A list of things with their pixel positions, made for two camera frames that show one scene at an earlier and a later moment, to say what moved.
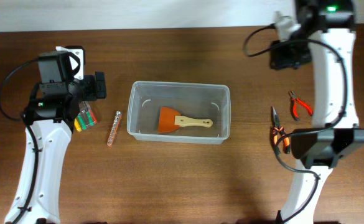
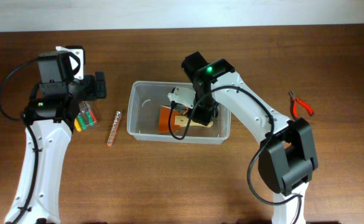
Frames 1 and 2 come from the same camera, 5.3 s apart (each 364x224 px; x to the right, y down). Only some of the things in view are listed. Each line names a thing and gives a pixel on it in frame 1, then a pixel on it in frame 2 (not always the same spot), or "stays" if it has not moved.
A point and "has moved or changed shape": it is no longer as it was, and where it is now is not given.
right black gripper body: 289,54 to 204,109
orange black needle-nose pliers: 277,129 has moved or changed shape
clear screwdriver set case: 86,117 stays
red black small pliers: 294,105 stays
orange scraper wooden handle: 170,120 stays
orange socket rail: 115,125 stays
